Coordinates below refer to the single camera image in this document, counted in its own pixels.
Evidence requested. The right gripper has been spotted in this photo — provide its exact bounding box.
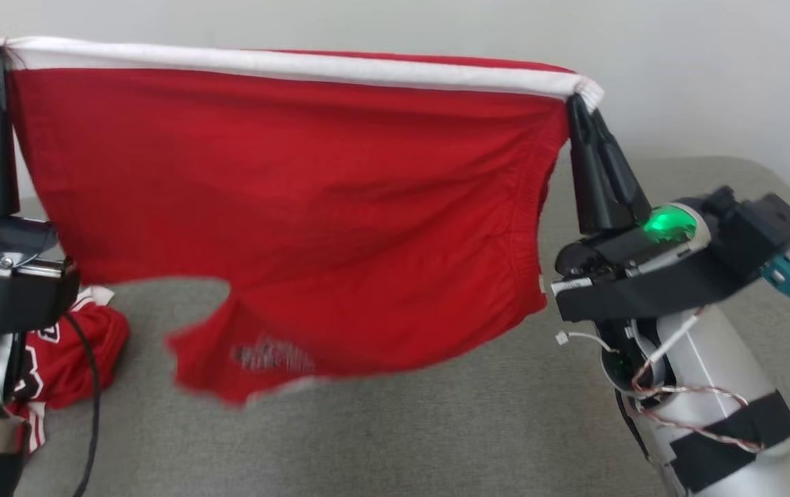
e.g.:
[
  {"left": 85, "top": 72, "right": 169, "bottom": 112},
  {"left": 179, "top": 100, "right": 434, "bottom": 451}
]
[{"left": 554, "top": 93, "right": 712, "bottom": 294}]

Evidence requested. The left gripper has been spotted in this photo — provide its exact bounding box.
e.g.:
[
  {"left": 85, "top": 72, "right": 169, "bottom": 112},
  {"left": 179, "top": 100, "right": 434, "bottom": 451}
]
[{"left": 0, "top": 50, "right": 68, "bottom": 277}]

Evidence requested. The red white basketball jersey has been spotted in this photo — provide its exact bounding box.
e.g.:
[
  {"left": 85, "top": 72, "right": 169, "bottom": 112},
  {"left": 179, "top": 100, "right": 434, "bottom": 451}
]
[{"left": 7, "top": 286, "right": 131, "bottom": 453}]

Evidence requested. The red shorts white waistband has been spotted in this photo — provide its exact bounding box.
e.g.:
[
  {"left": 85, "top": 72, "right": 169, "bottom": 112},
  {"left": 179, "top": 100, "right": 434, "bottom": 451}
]
[{"left": 0, "top": 36, "right": 604, "bottom": 408}]

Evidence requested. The grey fabric sofa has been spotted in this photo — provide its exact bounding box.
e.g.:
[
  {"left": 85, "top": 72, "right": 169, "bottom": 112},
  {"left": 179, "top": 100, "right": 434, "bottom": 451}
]
[{"left": 15, "top": 155, "right": 790, "bottom": 497}]

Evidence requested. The thin white wire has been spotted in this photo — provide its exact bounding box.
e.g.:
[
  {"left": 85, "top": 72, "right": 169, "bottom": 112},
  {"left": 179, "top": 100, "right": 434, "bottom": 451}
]
[
  {"left": 556, "top": 331, "right": 620, "bottom": 354},
  {"left": 644, "top": 309, "right": 705, "bottom": 367}
]

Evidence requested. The red white twisted wire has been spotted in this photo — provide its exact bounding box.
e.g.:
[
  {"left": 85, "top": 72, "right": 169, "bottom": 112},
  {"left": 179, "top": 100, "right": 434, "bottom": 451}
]
[{"left": 630, "top": 359, "right": 763, "bottom": 453}]

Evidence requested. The thin black cable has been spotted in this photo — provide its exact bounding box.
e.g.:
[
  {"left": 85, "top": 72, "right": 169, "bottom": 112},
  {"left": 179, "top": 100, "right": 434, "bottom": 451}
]
[{"left": 62, "top": 312, "right": 100, "bottom": 497}]

